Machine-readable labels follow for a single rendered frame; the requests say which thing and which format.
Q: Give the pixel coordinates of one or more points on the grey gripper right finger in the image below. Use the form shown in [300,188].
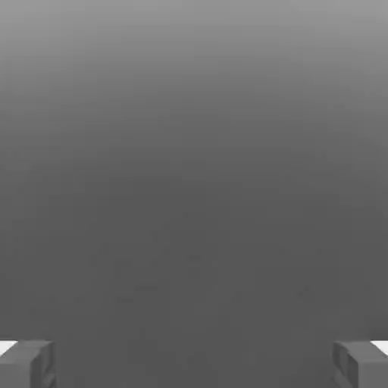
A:
[362,365]

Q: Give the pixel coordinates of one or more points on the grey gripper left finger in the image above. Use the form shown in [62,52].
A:
[25,365]

